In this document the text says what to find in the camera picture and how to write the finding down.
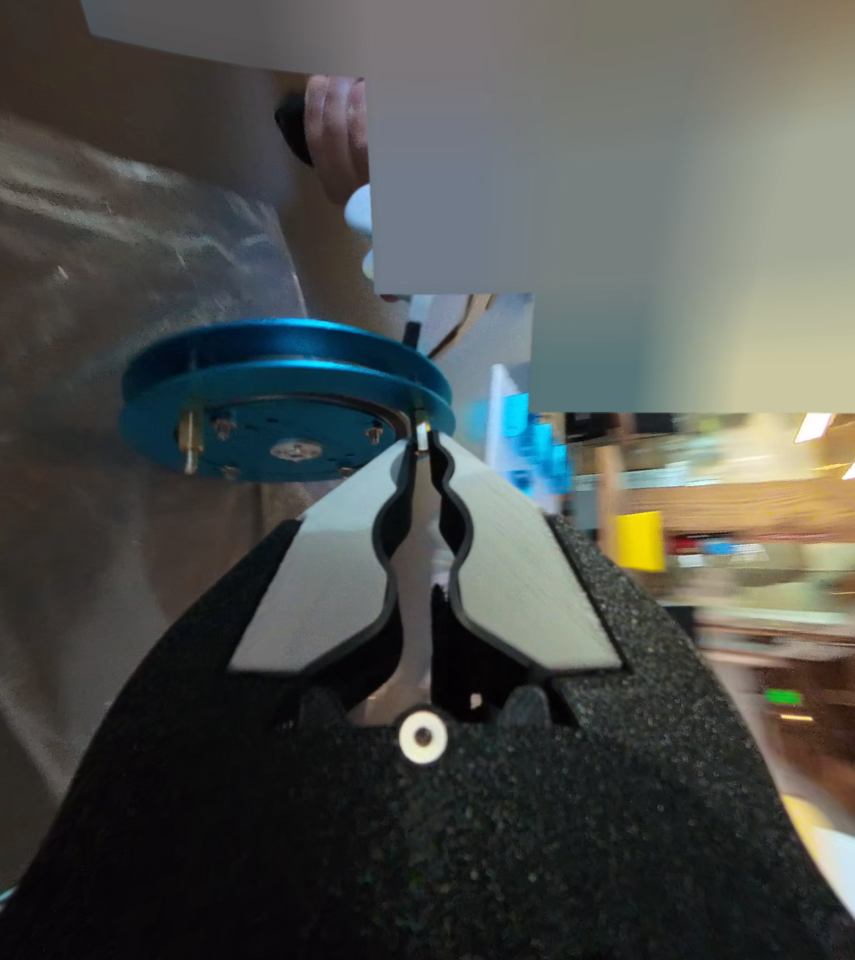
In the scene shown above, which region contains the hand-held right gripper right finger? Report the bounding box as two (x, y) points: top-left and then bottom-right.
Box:
(427, 431), (625, 721)

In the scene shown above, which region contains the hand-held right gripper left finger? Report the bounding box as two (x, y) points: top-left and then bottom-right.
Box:
(227, 441), (415, 714)

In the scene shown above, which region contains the blue metal turntable disc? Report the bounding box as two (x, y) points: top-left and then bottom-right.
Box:
(118, 318), (457, 483)

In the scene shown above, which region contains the grey desk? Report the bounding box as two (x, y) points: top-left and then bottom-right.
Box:
(0, 0), (489, 796)

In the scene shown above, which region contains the person's left hand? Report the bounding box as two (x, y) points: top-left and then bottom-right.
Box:
(303, 73), (371, 209)

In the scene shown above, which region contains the yellow box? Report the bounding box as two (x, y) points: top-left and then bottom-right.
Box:
(613, 511), (667, 573)

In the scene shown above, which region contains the white foam tray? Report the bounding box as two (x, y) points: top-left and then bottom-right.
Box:
(486, 362), (550, 513)

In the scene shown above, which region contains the large clear plastic bag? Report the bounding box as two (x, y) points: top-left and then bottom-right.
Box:
(0, 103), (316, 796)

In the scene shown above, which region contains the blue metal U bracket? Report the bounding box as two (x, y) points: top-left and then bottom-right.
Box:
(468, 393), (531, 445)
(528, 420), (573, 498)

